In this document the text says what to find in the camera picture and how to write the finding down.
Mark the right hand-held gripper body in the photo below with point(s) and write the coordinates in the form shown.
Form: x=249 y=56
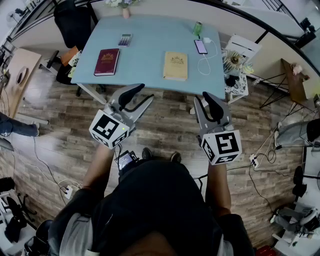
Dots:
x=222 y=147

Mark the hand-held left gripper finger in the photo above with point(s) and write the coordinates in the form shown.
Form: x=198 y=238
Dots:
x=128 y=93
x=141 y=110

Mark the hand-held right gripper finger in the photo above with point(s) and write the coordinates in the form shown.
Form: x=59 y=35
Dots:
x=203 y=115
x=216 y=108

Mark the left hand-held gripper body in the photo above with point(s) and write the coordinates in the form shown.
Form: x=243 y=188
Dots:
x=105 y=126

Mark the maroon book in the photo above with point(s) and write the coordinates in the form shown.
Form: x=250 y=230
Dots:
x=106 y=62

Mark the tan book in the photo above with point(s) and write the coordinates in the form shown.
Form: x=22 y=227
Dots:
x=175 y=66

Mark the person's left forearm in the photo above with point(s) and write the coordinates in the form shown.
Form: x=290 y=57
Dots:
x=100 y=167

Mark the person's right forearm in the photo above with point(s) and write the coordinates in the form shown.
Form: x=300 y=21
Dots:
x=217 y=187

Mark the stool with patterned cloth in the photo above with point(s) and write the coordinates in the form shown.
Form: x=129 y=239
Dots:
x=237 y=85

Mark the white power strip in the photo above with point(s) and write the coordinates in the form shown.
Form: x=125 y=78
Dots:
x=68 y=192
x=254 y=160

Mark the black waist device with screen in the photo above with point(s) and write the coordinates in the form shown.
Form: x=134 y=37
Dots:
x=126 y=160

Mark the person's left shoe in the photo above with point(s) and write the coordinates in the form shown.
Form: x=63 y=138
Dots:
x=147 y=153

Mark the person's shoe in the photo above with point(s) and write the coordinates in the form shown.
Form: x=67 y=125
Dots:
x=147 y=153
x=176 y=157

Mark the person's right shoe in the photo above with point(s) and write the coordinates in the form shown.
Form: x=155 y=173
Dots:
x=176 y=157

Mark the dried flower bouquet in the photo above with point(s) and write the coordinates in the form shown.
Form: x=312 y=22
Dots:
x=235 y=61

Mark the purple button calculator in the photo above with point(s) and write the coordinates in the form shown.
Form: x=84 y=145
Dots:
x=125 y=40

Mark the black smartphone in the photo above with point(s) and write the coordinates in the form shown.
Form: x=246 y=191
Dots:
x=201 y=46

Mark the white charger block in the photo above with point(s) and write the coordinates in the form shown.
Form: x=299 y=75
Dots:
x=207 y=40

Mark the white box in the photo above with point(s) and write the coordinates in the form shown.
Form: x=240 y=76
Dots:
x=243 y=45

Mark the orange box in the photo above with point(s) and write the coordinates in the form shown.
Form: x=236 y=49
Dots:
x=68 y=56

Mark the pink vase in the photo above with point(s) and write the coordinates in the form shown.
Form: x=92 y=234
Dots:
x=126 y=13

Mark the green bottle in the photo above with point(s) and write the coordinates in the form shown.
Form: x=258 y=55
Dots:
x=197 y=28

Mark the black chair armrest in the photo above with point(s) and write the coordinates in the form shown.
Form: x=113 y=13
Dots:
x=52 y=59

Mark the person's black clothing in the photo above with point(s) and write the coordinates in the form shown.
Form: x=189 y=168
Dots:
x=155 y=200

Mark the black office chair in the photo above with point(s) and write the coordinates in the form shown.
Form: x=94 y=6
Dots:
x=72 y=22

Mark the white and purple flowers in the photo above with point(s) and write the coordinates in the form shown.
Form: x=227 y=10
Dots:
x=120 y=3

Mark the beige partition panel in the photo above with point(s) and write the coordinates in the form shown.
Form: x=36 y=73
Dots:
x=175 y=10

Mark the round plate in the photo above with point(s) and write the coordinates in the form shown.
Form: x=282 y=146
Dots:
x=22 y=75

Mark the wooden table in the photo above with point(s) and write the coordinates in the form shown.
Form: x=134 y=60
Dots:
x=17 y=75

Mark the white round device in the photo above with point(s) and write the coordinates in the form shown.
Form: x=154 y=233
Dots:
x=300 y=220

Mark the black wheeled chair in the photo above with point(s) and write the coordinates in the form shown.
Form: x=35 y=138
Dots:
x=17 y=220

